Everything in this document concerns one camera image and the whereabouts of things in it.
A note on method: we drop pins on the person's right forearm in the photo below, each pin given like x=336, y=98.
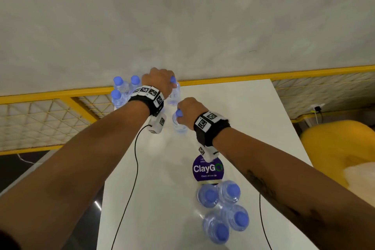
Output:
x=293, y=194

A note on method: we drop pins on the yellow chair with wooden back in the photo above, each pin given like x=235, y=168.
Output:
x=328, y=147

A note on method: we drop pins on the white wall socket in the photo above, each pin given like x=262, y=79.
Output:
x=317, y=107

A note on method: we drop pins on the white table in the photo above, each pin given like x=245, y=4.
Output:
x=249, y=118

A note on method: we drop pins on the person's left forearm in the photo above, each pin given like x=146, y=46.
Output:
x=73, y=170

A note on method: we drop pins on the round purple sticker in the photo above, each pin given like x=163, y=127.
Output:
x=208, y=174

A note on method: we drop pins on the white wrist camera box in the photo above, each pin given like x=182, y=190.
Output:
x=208, y=154
x=157, y=123

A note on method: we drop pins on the person's right hand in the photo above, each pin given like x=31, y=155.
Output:
x=192, y=112

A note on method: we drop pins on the plastic wrap bottle pack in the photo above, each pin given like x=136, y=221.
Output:
x=360, y=182

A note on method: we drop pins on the person's left hand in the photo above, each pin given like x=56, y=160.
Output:
x=158, y=80

